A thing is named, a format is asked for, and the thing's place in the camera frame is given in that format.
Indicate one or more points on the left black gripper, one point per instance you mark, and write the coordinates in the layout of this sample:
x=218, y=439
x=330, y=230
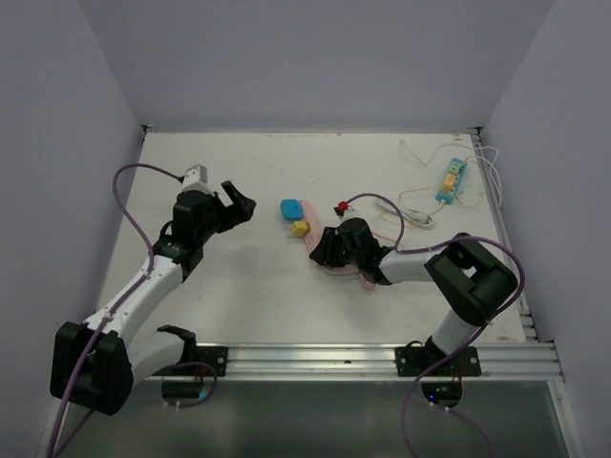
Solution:
x=240, y=211

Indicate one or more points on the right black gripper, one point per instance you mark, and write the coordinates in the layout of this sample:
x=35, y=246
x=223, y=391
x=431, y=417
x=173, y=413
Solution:
x=324, y=253

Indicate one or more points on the pink power strip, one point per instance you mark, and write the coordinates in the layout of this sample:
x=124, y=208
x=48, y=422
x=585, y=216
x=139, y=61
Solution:
x=314, y=236

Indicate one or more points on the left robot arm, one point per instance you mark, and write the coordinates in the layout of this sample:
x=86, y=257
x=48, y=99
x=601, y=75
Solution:
x=97, y=363

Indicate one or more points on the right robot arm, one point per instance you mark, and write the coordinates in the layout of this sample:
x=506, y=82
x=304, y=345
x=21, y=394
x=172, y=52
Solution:
x=478, y=277

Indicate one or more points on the blue plug adapter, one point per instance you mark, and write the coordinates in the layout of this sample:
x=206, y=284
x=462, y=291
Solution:
x=291, y=209

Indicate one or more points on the yellow plug adapter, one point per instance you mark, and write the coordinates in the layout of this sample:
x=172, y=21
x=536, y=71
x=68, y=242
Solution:
x=299, y=229

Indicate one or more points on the teal power strip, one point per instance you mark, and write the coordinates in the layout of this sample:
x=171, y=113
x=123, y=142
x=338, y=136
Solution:
x=457, y=167

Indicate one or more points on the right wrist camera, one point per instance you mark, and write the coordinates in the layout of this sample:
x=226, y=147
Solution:
x=344, y=212

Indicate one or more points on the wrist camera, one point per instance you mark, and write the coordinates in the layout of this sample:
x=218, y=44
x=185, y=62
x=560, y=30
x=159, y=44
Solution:
x=195, y=179
x=344, y=212

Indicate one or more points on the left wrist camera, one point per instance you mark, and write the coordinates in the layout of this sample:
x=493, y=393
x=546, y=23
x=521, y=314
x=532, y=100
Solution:
x=195, y=179

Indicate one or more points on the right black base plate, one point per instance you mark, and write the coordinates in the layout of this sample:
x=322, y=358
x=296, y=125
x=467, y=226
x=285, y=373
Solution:
x=412, y=359

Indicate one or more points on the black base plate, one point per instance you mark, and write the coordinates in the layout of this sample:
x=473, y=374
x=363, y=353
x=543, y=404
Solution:
x=412, y=359
x=214, y=355

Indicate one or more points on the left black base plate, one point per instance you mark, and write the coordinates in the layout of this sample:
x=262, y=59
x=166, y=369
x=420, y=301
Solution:
x=214, y=355

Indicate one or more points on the aluminium rail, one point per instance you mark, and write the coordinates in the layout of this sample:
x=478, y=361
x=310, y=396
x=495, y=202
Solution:
x=375, y=362

